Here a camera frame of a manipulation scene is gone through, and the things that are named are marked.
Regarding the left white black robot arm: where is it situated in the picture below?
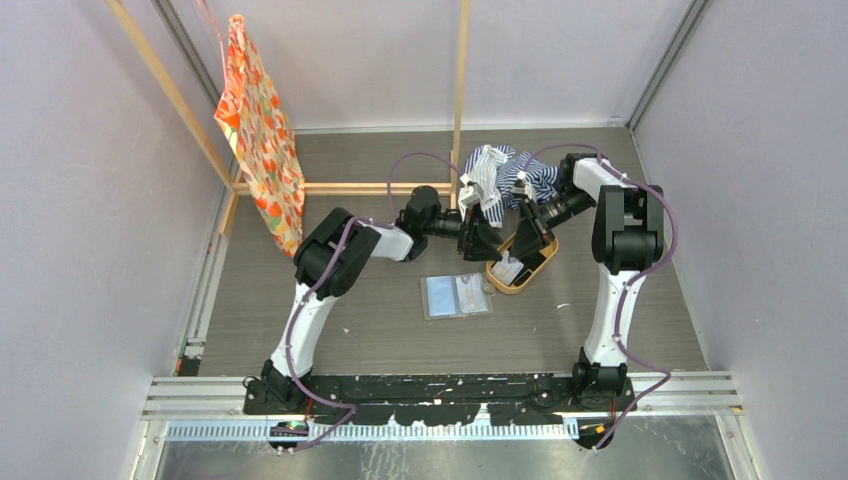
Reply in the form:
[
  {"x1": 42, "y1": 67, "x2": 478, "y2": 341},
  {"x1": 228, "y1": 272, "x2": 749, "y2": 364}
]
[{"x1": 258, "y1": 185, "x2": 503, "y2": 414}]

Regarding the wooden rack frame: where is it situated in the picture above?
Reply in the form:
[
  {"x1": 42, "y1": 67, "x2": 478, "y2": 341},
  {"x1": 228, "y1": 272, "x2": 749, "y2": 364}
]
[{"x1": 105, "y1": 0, "x2": 471, "y2": 236}]

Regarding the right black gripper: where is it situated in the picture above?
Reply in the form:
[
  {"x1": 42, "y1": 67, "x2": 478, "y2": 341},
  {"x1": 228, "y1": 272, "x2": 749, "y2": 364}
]
[{"x1": 510, "y1": 187, "x2": 594, "y2": 261}]

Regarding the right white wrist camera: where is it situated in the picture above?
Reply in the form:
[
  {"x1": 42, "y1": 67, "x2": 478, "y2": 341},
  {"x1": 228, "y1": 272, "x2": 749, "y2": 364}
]
[{"x1": 512, "y1": 170, "x2": 537, "y2": 201}]

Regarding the aluminium rail frame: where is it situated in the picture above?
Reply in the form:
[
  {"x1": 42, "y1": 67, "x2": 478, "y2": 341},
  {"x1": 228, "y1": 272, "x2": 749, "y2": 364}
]
[{"x1": 129, "y1": 371, "x2": 765, "y2": 479}]

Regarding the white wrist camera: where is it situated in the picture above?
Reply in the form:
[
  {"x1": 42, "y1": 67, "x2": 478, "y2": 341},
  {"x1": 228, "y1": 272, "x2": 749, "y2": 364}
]
[
  {"x1": 512, "y1": 170, "x2": 537, "y2": 201},
  {"x1": 457, "y1": 181, "x2": 486, "y2": 211}
]

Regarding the black card in tray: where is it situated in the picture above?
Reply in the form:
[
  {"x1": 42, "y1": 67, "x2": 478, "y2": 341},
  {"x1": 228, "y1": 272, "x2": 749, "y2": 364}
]
[{"x1": 512, "y1": 252, "x2": 548, "y2": 286}]

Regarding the yellow oval tray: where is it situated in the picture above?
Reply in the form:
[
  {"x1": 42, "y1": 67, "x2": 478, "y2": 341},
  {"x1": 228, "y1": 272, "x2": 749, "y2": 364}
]
[{"x1": 484, "y1": 235, "x2": 559, "y2": 295}]

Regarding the clear grey card holder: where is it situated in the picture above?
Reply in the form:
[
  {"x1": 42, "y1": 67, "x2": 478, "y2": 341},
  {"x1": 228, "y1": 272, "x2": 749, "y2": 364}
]
[{"x1": 420, "y1": 272, "x2": 494, "y2": 320}]

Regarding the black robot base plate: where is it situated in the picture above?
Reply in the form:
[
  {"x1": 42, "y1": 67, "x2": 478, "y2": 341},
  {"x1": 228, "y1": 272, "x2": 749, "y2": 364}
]
[{"x1": 242, "y1": 373, "x2": 635, "y2": 427}]

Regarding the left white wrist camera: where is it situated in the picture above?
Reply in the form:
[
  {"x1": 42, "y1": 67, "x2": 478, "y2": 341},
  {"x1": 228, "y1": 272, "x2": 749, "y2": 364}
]
[{"x1": 457, "y1": 181, "x2": 486, "y2": 211}]

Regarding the orange floral cloth bag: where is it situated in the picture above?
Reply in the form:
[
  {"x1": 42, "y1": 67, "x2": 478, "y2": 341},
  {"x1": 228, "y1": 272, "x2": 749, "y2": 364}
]
[{"x1": 214, "y1": 14, "x2": 306, "y2": 257}]

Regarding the silver VIP card front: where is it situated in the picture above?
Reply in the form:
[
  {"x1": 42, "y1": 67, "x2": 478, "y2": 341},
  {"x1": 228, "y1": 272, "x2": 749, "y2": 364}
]
[{"x1": 455, "y1": 273, "x2": 489, "y2": 314}]

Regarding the silver vip card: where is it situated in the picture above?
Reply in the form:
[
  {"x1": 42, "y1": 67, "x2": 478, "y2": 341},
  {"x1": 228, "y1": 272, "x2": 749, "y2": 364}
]
[
  {"x1": 491, "y1": 252, "x2": 524, "y2": 286},
  {"x1": 455, "y1": 273, "x2": 489, "y2": 314}
]

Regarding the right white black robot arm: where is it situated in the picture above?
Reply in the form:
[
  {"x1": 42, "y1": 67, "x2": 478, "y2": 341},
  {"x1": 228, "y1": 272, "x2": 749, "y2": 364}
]
[{"x1": 509, "y1": 154, "x2": 664, "y2": 411}]

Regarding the blue white striped cloth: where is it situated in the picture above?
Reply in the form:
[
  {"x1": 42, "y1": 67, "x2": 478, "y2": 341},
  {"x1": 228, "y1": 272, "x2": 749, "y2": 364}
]
[{"x1": 464, "y1": 145, "x2": 560, "y2": 228}]

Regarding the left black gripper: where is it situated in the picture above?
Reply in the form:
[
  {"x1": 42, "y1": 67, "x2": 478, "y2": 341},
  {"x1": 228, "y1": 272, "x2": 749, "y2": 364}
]
[{"x1": 424, "y1": 204, "x2": 504, "y2": 263}]

